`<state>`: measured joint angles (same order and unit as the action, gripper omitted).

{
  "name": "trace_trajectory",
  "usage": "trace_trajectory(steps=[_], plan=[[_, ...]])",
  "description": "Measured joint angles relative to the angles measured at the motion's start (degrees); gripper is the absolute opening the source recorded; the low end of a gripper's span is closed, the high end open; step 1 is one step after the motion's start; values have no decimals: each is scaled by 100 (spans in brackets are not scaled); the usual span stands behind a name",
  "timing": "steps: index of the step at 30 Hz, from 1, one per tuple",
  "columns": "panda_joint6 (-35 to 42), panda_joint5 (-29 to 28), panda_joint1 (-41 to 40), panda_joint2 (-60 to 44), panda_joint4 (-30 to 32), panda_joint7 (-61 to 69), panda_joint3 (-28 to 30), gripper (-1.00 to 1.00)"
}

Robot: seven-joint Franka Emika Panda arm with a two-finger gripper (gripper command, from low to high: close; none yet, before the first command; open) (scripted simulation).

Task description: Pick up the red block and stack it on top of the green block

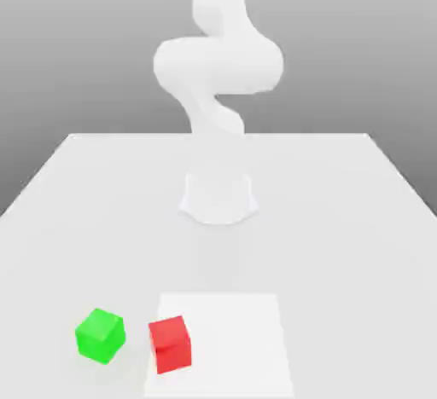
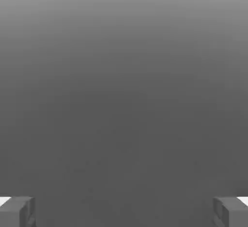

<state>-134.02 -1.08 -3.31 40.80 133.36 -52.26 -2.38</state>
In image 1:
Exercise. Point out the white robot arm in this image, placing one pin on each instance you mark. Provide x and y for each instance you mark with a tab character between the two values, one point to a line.
218	64

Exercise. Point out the small green cube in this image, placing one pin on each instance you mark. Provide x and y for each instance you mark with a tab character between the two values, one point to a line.
99	336

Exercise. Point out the small red cube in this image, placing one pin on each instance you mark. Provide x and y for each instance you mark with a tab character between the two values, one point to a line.
170	344

